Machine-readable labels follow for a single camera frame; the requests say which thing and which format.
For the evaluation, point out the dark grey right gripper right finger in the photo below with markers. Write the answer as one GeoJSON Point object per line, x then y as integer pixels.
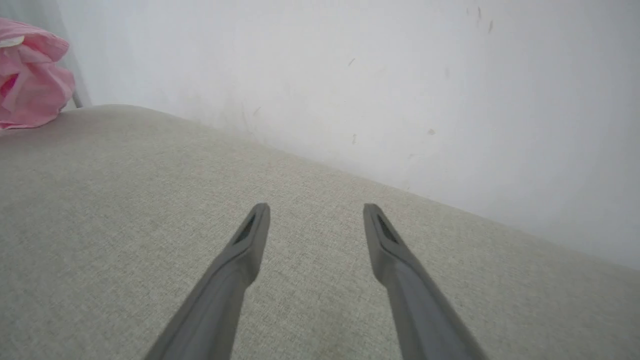
{"type": "Point", "coordinates": [420, 310]}

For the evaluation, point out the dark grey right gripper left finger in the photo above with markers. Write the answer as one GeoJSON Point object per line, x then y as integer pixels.
{"type": "Point", "coordinates": [220, 300]}

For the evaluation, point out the pink garment with white label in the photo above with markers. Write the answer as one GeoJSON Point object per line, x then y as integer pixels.
{"type": "Point", "coordinates": [35, 85]}

